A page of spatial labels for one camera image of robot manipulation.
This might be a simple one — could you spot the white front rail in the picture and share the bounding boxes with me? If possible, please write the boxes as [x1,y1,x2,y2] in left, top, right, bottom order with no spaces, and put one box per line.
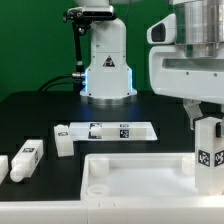
[0,196,224,224]

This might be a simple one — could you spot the black camera stand pole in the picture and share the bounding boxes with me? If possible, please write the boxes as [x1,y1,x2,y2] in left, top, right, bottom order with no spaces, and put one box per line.
[72,22,85,90]

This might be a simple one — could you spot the black camera on stand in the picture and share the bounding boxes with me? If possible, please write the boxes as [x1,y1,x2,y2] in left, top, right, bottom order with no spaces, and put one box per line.
[63,5,116,23]

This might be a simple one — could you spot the black cables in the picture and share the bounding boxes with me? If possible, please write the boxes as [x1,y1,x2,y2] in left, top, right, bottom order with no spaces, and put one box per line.
[37,75,83,92]

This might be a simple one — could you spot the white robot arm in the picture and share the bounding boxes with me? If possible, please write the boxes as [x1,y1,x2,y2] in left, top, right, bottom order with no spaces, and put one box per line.
[73,0,224,120]

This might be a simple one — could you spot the white desk top tray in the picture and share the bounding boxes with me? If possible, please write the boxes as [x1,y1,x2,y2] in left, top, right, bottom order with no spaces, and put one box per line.
[80,153,199,200]

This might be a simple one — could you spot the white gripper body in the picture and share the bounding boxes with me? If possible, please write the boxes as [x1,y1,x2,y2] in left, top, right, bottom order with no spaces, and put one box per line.
[147,13,224,104]

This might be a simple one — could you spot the white flat base plate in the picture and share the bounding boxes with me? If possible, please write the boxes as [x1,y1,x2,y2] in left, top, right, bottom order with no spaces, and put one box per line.
[68,122,157,141]

